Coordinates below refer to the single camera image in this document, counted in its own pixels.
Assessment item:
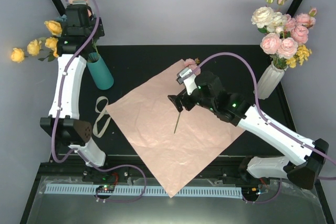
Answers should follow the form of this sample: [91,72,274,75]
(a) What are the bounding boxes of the blue rose stem bunch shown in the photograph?
[54,14,67,23]

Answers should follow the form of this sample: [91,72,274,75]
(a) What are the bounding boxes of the yellow and blue flower bunch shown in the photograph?
[10,20,62,63]

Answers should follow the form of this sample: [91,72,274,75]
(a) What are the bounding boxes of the pink wrapping paper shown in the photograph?
[107,60,244,197]

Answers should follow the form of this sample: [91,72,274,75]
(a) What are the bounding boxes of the cream printed ribbon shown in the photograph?
[92,96,111,138]

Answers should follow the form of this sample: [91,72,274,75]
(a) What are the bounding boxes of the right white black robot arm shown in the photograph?
[168,68,329,190]

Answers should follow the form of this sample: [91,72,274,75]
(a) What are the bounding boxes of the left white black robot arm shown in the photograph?
[40,4,113,182]

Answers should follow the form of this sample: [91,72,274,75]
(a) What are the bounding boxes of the teal conical vase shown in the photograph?
[87,52,114,90]

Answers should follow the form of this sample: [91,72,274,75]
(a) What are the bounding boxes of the white ribbed vase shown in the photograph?
[257,62,287,100]

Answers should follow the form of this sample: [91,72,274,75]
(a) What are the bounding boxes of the pink and white rose bouquet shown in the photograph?
[251,0,317,70]

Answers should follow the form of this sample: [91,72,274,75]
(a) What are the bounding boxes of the right small circuit board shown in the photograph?
[241,187,269,196]

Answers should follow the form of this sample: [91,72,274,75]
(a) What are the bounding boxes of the small circuit board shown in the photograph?
[96,185,115,193]
[241,187,269,196]

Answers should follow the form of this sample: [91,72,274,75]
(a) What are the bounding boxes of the left small circuit board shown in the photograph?
[96,185,115,193]

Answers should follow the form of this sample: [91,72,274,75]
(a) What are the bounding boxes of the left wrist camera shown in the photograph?
[69,0,87,6]

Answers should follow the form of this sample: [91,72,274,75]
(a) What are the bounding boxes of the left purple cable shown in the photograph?
[50,0,147,204]

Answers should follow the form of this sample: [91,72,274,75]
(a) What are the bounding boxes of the purple cable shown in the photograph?
[191,51,336,205]
[50,0,147,204]

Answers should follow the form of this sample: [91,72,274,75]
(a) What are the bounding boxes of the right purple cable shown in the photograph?
[191,51,336,205]

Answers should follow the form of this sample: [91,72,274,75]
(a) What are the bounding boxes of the black aluminium rail base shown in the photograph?
[81,155,271,183]

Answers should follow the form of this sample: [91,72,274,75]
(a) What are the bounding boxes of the light blue slotted cable duct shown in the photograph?
[44,184,243,199]

